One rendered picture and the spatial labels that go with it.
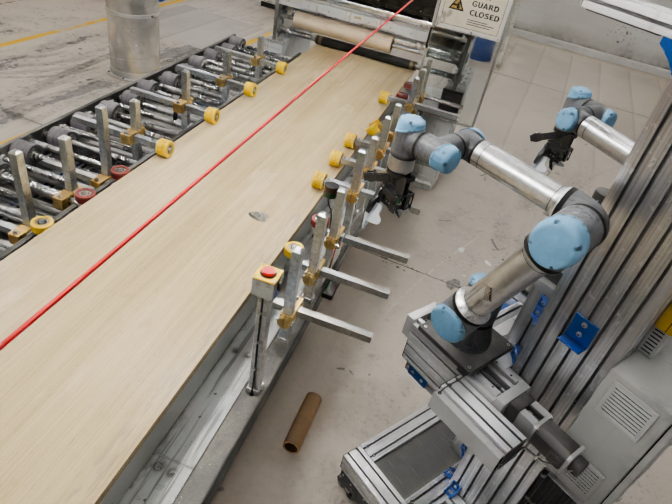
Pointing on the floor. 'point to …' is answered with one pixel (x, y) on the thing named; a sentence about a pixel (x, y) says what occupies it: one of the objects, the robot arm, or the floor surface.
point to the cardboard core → (302, 423)
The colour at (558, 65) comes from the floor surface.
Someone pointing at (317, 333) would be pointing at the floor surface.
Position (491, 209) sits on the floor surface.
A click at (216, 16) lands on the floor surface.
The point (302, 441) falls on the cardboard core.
